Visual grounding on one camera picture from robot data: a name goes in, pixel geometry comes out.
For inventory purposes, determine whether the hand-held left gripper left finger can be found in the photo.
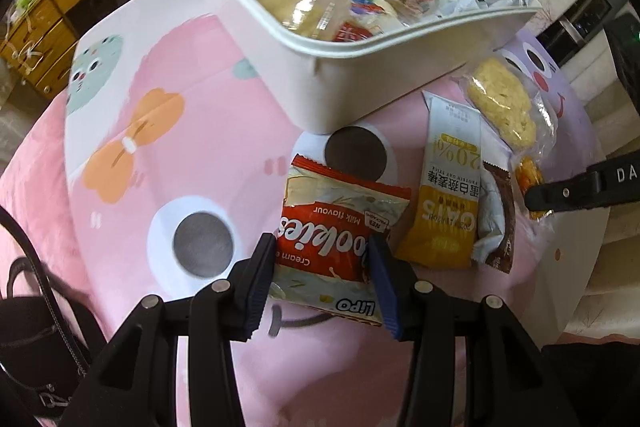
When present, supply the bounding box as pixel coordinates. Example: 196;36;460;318
57;232;278;427

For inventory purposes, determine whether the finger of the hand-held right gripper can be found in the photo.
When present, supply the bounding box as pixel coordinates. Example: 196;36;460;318
525;177;600;221

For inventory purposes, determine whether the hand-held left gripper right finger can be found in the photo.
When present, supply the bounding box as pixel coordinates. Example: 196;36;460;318
369;234;566;427

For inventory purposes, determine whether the small orange snack packet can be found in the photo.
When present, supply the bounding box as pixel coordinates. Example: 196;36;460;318
510;154;548;220

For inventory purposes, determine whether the red white cookie packet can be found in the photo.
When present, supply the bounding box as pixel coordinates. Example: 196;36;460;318
267;153;413;328

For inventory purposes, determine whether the white plastic bin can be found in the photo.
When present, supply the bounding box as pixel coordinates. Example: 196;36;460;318
177;0;545;134

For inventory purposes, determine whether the large clear pastry bag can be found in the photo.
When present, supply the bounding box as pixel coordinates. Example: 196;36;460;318
235;0;373;44

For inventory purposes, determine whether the brown snowflake snack packet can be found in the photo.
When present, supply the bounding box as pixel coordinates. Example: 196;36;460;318
472;159;517;273

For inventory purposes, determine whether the yellow white oat bar packet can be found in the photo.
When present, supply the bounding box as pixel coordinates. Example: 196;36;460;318
395;89;483;270

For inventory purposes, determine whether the clear packet of round cookies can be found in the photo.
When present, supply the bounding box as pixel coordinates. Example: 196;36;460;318
452;57;558;158

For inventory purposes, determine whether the person's dark clothing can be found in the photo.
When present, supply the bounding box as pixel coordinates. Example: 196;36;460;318
542;339;640;427

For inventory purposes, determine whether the cartoon printed tablecloth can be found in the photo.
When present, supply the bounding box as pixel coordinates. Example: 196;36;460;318
62;0;613;348

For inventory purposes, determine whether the clear blue print pastry packet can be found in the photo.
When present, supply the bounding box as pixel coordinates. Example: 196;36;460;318
345;0;401;30

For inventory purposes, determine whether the dark window frame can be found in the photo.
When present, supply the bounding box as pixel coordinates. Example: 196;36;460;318
537;0;626;68

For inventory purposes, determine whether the white cable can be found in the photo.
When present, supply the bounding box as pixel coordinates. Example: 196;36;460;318
7;42;46;78

